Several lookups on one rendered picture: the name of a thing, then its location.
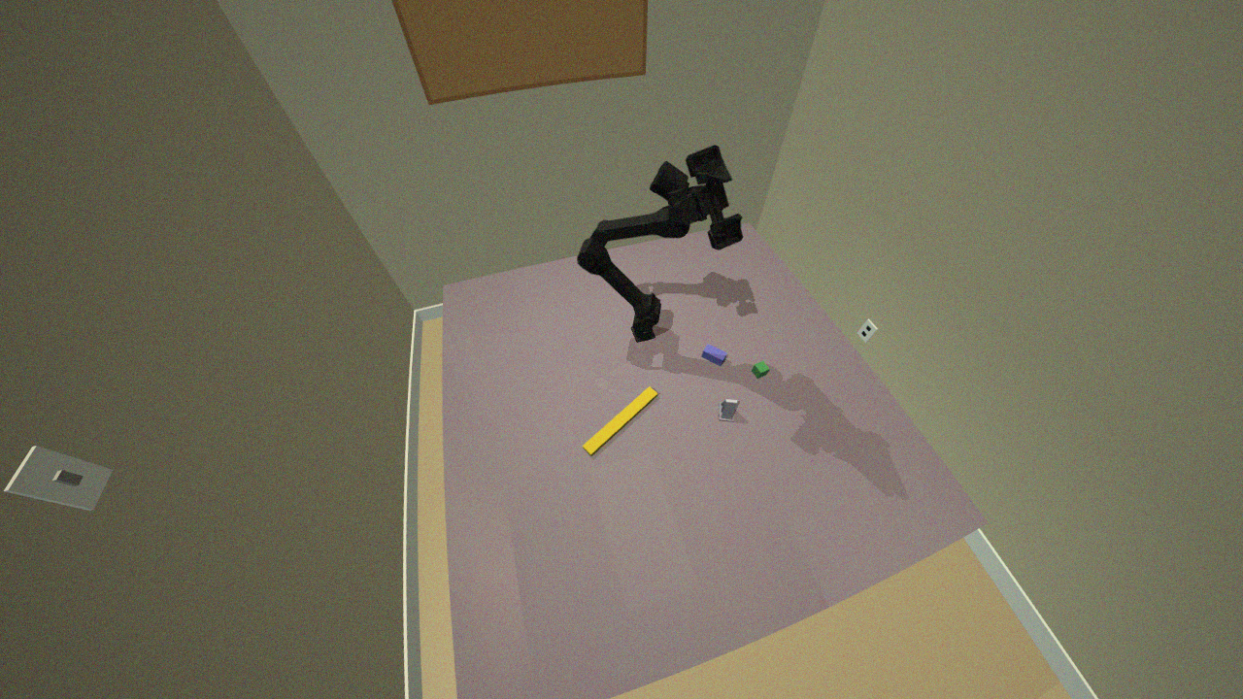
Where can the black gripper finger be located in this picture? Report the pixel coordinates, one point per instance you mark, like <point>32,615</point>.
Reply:
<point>726,226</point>
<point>712,173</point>

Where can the yellow long bar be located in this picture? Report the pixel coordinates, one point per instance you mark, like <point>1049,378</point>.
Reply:
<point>598,440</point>

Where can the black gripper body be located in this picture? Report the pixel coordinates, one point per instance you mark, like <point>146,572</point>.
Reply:
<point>711,198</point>

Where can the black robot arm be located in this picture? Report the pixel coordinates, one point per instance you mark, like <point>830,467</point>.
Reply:
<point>670,222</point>

